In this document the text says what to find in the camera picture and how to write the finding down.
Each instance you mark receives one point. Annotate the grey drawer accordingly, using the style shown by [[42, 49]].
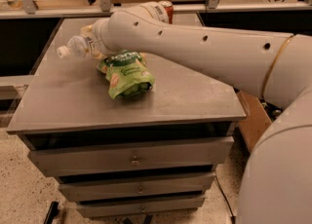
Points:
[[132, 156], [137, 186], [142, 206]]

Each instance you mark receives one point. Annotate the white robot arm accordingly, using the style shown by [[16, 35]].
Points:
[[277, 183]]

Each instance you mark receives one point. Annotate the top grey drawer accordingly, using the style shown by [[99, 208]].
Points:
[[132, 156]]

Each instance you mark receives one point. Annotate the clear plastic water bottle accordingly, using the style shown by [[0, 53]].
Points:
[[78, 46]]

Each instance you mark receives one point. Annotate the bottom grey drawer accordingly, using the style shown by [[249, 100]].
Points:
[[142, 206]]

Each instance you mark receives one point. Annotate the grey drawer cabinet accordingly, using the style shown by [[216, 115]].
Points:
[[67, 105]]

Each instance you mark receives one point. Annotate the red cola can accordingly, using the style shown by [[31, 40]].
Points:
[[169, 8]]

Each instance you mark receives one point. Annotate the black object on floor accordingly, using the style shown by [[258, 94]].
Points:
[[52, 213]]

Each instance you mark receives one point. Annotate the open cardboard box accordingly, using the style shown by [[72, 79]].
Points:
[[256, 122]]

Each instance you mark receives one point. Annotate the middle grey drawer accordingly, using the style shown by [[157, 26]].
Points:
[[137, 186]]

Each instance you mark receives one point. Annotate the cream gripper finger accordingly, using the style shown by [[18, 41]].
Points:
[[98, 54], [87, 31]]

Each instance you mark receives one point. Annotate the green snack bag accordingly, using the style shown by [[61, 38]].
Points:
[[127, 74]]

